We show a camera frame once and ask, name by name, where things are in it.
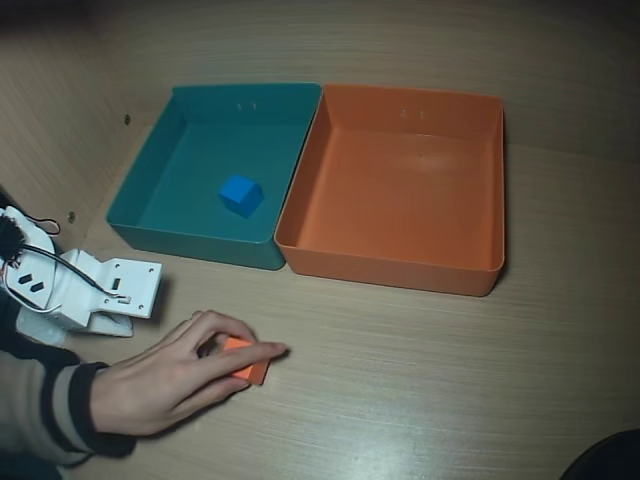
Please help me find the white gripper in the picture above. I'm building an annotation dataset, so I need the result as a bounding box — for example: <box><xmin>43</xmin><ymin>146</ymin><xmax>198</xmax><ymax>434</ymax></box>
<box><xmin>46</xmin><ymin>247</ymin><xmax>137</xmax><ymax>340</ymax></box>

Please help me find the orange cube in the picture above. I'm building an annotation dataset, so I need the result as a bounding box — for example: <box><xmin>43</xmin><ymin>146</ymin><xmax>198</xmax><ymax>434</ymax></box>
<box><xmin>218</xmin><ymin>335</ymin><xmax>274</xmax><ymax>388</ymax></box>

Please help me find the striped sleeve forearm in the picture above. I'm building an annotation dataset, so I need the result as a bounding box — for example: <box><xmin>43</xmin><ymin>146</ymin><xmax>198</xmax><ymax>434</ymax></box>
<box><xmin>0</xmin><ymin>344</ymin><xmax>137</xmax><ymax>470</ymax></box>

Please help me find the blue cube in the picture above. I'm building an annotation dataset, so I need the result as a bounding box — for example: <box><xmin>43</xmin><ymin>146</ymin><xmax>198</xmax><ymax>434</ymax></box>
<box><xmin>217</xmin><ymin>173</ymin><xmax>265</xmax><ymax>220</ymax></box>

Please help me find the teal plastic box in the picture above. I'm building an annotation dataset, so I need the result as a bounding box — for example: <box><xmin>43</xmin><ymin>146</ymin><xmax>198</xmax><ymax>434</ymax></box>
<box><xmin>105</xmin><ymin>81</ymin><xmax>323</xmax><ymax>273</ymax></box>

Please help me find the orange plastic box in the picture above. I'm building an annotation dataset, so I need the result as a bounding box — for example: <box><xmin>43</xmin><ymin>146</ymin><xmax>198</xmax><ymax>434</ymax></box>
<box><xmin>273</xmin><ymin>82</ymin><xmax>506</xmax><ymax>299</ymax></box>

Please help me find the person's bare hand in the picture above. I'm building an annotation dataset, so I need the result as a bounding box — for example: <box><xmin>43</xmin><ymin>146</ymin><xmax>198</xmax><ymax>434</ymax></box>
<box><xmin>91</xmin><ymin>309</ymin><xmax>292</xmax><ymax>438</ymax></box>

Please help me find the dark round object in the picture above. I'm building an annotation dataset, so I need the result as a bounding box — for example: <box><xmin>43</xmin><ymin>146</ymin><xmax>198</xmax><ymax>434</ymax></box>
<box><xmin>563</xmin><ymin>428</ymin><xmax>640</xmax><ymax>480</ymax></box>

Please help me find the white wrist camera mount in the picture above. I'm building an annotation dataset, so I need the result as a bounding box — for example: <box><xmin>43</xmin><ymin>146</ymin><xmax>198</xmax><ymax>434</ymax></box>
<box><xmin>98</xmin><ymin>256</ymin><xmax>165</xmax><ymax>320</ymax></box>

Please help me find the red and black cable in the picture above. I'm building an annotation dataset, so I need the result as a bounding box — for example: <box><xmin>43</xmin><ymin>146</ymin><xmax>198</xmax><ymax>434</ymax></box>
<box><xmin>24</xmin><ymin>215</ymin><xmax>62</xmax><ymax>237</ymax></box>

